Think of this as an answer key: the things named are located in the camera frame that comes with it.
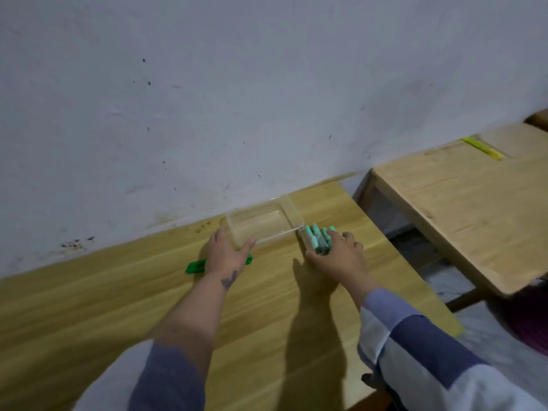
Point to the person's left hand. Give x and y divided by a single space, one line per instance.
222 258

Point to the person's right hand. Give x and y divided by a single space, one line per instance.
346 263

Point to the person's left thumb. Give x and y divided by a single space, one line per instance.
247 249

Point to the person's right thumb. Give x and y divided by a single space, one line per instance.
316 260

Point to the clear plastic container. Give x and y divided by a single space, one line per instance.
265 220

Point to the person's right forearm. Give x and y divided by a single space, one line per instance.
428 359

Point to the person's left forearm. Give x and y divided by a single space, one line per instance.
192 321

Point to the green clothes peg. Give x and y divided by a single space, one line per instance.
196 266

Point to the long light wooden table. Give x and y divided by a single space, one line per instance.
107 303

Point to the small light wooden table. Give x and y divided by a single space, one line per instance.
466 209

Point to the yellow pen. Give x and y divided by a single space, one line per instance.
483 148

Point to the purple cloth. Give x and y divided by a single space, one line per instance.
531 321

